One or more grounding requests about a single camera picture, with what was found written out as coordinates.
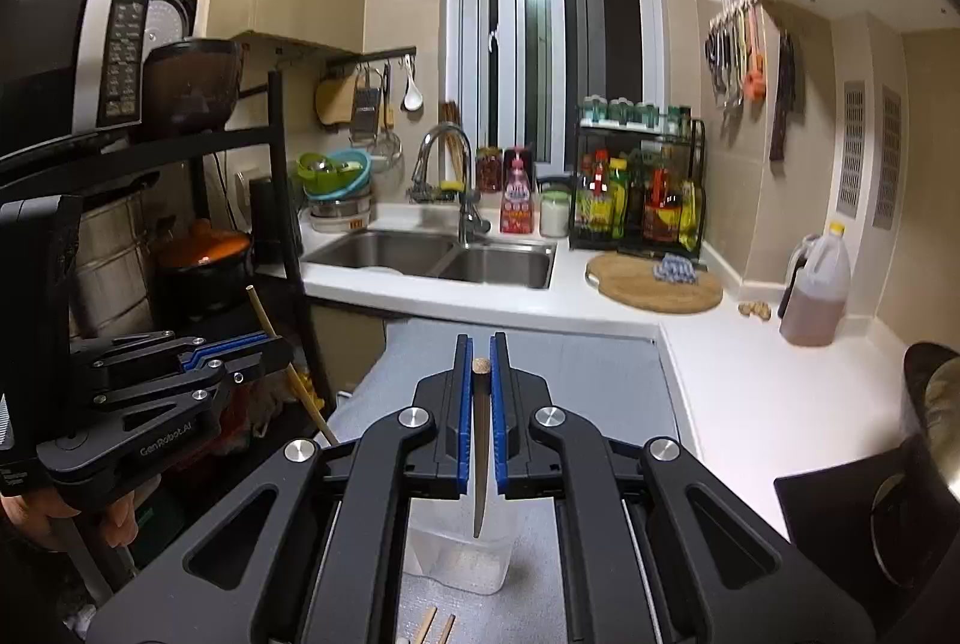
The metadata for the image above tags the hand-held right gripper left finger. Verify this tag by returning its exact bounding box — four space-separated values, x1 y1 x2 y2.
86 335 475 644

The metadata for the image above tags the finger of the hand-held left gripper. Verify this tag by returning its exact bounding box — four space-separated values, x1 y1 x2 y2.
71 329 272 390
37 340 295 511

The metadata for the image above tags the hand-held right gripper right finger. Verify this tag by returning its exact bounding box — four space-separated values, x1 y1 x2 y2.
491 335 875 644

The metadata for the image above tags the clear plastic cup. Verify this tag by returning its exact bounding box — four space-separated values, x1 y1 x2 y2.
405 498 520 597

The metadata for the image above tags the person's left hand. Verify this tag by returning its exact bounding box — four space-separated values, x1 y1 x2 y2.
0 485 141 553

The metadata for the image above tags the red plastic bag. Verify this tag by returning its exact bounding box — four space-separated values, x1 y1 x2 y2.
223 381 265 459

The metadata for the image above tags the yellow plastic bag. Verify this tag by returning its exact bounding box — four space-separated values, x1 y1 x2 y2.
288 365 332 421

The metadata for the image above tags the steel steamer pot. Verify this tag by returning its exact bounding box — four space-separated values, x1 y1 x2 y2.
73 192 160 339

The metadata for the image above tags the orange clay pot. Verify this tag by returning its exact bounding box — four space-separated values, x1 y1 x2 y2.
156 218 256 316

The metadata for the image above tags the black cylinder canister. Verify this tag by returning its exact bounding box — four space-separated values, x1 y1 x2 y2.
249 176 285 267

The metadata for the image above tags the steel basin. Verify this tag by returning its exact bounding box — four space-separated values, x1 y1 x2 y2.
307 192 375 235

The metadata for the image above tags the stainless steel double sink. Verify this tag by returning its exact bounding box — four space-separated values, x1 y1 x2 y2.
300 229 560 292

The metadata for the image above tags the round wooden cutting board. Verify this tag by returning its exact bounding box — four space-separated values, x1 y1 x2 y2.
585 251 725 316

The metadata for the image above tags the green plastic colander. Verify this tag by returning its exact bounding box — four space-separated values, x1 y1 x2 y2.
298 151 362 196

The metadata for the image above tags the chrome faucet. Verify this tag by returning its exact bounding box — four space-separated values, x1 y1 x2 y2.
409 122 494 244

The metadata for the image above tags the black metal shelf rack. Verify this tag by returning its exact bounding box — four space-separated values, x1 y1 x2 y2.
0 70 340 615

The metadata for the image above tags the white jar with green lid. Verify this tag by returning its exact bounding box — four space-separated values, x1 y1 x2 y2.
538 188 572 238

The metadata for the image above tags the blue plastic basin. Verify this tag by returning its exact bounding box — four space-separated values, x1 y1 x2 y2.
326 149 373 200

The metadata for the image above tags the pink dish soap bottle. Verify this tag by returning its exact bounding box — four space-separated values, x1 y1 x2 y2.
499 147 536 237

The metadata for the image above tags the blue checkered cloth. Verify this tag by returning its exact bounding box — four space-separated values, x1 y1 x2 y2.
652 254 700 286

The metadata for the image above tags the black microwave oven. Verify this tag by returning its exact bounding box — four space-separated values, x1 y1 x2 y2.
0 0 155 148

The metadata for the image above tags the jar of red chilies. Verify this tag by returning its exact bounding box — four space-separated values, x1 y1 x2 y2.
475 146 504 194

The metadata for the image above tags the dark brown glass bowl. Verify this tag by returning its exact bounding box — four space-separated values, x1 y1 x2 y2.
142 38 245 136

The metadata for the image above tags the hanging wooden cutting board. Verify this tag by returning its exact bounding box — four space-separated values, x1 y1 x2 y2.
315 74 359 129

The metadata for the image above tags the group of sauce bottles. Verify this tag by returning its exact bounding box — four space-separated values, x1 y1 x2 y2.
574 149 703 244

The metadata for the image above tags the bundle of wooden chopsticks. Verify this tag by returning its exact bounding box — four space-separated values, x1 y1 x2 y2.
441 100 467 181

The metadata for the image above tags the metal grater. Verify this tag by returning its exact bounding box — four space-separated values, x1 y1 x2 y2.
351 70 380 133

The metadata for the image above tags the black condiment rack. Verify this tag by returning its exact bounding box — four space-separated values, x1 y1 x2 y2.
568 119 708 256

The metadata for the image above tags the row of spice jars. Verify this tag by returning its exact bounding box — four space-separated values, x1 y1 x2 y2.
581 96 692 137

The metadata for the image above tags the cooking oil jug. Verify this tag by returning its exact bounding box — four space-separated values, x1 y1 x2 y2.
778 221 853 348

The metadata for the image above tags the black gas stove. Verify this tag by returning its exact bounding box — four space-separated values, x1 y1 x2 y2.
772 453 947 589

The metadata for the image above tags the white framed window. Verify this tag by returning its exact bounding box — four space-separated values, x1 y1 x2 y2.
448 0 666 171

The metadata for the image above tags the row of hanging kitchen tools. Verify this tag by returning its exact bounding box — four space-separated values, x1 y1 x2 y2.
703 0 767 118

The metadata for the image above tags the hanging cleaver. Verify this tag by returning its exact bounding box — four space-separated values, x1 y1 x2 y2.
770 32 797 162

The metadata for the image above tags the steel wok lid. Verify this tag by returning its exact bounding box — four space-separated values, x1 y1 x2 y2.
921 359 960 504

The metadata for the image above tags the wire mesh strainer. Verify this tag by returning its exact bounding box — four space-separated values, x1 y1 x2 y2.
370 126 403 174

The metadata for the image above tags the wooden wall shelf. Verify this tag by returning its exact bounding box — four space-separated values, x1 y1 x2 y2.
231 29 362 69

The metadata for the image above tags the black wall hook rail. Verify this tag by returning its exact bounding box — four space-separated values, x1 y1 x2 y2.
326 46 418 84

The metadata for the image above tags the metal wall vent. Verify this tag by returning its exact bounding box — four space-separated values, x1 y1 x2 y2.
835 80 868 218
873 86 903 232

